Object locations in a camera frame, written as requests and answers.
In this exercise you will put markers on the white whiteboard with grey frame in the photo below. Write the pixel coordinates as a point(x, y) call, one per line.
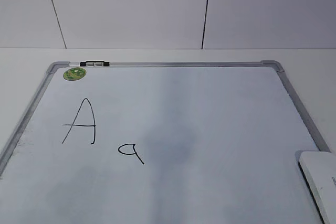
point(161, 143)

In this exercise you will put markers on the black whiteboard hanger clip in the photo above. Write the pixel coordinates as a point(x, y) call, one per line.
point(94, 64)

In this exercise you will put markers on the green round magnet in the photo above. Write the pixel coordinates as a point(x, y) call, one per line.
point(74, 74)

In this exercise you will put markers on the white whiteboard eraser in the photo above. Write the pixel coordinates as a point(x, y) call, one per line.
point(318, 171)

